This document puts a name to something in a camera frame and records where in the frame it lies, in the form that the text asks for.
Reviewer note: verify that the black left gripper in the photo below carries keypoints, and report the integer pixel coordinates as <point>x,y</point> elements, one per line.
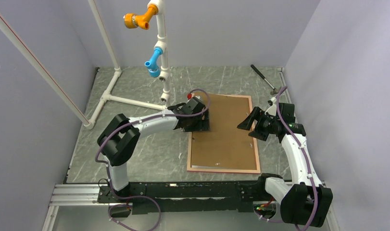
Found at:
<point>203,125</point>

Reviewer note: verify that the blue pipe nozzle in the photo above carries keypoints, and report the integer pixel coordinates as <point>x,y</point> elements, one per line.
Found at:
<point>152,65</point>

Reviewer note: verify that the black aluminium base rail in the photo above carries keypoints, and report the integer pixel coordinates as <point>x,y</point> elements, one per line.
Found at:
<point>146,197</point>

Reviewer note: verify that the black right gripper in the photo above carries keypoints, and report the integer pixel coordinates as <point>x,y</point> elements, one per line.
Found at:
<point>258,115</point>

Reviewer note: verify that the pink picture frame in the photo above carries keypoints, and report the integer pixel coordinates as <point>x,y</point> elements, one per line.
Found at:
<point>226,170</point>

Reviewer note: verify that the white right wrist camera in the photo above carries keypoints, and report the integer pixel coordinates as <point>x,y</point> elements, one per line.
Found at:
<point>272,109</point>

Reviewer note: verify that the white PVC pipe stand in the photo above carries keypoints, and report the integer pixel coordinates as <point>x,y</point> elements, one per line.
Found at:
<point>48,51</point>

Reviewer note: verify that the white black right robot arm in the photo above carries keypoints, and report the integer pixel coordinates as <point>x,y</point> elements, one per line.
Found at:
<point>306,201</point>

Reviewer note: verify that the brown cardboard backing board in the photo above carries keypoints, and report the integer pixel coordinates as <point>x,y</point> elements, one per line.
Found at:
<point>223,134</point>

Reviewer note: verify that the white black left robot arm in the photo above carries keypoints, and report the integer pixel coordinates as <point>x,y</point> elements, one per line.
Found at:
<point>119,139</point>

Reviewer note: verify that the small black-handled hammer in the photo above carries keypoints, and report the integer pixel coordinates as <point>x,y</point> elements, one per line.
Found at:
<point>274,91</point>

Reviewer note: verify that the orange pipe nozzle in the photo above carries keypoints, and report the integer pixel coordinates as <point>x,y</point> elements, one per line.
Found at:
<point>133,20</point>

